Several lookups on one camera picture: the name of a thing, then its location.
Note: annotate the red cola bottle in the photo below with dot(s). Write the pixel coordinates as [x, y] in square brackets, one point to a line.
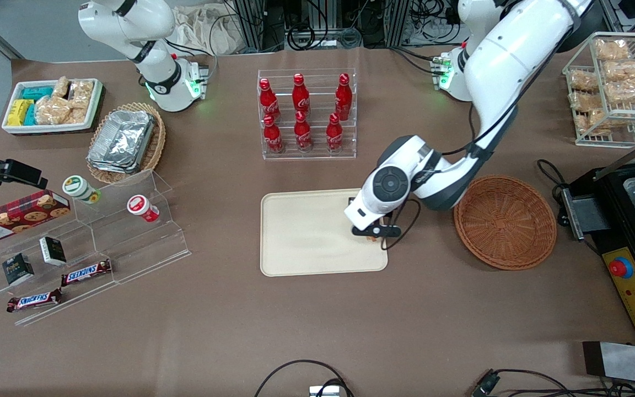
[334, 135]
[343, 99]
[269, 102]
[300, 96]
[273, 137]
[302, 134]

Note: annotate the round brown wicker basket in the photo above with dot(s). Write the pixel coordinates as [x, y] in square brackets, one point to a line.
[505, 223]

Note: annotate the silver connector box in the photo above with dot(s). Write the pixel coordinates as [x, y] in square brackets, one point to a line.
[324, 391]

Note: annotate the green lidded yogurt cup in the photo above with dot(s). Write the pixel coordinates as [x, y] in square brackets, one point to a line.
[79, 189]

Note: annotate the black machine housing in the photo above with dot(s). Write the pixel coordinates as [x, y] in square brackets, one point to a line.
[615, 187]

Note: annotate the cream plastic tray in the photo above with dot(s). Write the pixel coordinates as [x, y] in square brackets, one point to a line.
[306, 237]

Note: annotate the teal snack packet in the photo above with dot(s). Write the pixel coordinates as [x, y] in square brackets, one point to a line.
[37, 92]
[30, 114]

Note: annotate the silver metal bar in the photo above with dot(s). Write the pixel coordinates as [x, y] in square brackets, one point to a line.
[631, 154]

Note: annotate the small black box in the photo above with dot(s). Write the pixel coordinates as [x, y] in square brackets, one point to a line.
[53, 251]
[17, 269]

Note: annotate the white rectangular bin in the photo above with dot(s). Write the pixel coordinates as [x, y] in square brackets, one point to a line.
[47, 128]

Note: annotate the clear bag of crackers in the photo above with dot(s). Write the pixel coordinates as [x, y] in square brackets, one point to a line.
[61, 87]
[585, 101]
[81, 94]
[626, 70]
[611, 49]
[53, 110]
[626, 91]
[77, 116]
[598, 122]
[583, 80]

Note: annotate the clear acrylic stepped shelf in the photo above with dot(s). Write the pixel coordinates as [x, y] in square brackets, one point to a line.
[130, 248]

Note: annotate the grey metal sheet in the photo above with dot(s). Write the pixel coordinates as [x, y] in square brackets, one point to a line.
[626, 361]

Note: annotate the oval tan wicker basket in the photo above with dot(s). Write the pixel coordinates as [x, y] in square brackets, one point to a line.
[155, 149]

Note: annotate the clear acrylic bottle rack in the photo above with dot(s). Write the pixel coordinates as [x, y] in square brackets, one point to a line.
[306, 149]

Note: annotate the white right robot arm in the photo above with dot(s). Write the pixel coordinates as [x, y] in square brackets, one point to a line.
[157, 71]

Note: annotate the yellow snack packet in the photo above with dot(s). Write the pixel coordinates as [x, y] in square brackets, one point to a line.
[19, 112]

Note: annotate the red tartan cookie box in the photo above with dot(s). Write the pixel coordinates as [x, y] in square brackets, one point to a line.
[14, 218]

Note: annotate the aluminium frame post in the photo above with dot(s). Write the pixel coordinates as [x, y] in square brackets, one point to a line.
[397, 22]
[251, 25]

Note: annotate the red lidded yogurt cup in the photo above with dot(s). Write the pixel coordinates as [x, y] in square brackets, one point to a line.
[141, 208]

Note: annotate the grey metal block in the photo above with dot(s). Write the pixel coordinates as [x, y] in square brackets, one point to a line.
[593, 215]

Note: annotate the stack of foil trays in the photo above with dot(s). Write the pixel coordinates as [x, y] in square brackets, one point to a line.
[122, 140]

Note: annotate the red emergency stop button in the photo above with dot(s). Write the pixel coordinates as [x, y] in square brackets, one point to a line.
[620, 268]

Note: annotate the brown Snickers bar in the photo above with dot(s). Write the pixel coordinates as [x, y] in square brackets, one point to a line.
[33, 300]
[86, 272]

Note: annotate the silver metal plate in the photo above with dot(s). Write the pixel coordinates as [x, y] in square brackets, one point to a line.
[572, 215]

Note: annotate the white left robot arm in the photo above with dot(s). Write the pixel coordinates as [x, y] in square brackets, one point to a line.
[505, 55]

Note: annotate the white cloth bag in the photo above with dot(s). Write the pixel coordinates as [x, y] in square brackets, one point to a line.
[207, 30]

